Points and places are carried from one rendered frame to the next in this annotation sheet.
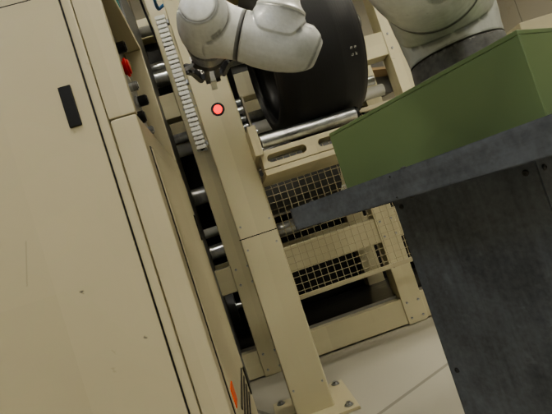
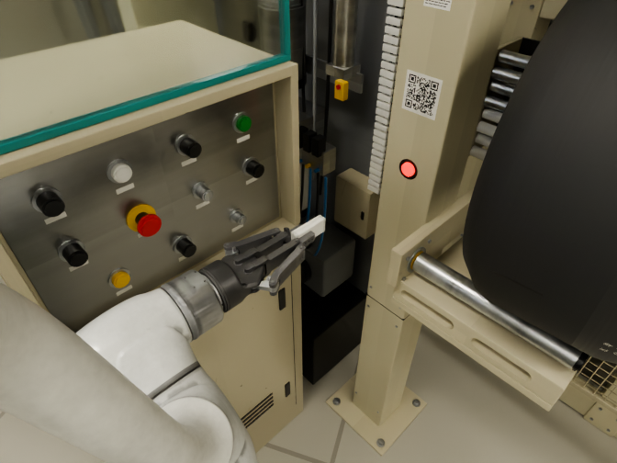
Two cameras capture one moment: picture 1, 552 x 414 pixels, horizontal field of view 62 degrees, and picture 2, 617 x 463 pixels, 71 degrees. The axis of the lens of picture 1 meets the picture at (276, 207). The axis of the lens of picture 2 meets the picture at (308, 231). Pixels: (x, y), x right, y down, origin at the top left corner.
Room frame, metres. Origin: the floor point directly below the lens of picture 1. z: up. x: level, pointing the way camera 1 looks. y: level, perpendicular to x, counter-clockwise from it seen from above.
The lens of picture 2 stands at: (0.88, -0.39, 1.55)
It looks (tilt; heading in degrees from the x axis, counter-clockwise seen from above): 41 degrees down; 52
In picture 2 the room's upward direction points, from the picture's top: straight up
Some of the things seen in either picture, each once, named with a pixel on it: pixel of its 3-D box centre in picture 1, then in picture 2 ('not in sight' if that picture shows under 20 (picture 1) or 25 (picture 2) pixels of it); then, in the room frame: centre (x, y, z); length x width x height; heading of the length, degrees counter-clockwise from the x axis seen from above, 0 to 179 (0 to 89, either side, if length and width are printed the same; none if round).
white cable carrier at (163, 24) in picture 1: (182, 83); (393, 91); (1.54, 0.17, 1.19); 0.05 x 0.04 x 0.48; 6
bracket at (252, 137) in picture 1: (254, 152); (447, 227); (1.61, 0.01, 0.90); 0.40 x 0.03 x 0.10; 6
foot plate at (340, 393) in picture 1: (313, 404); (376, 402); (1.58, 0.09, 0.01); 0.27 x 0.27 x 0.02; 6
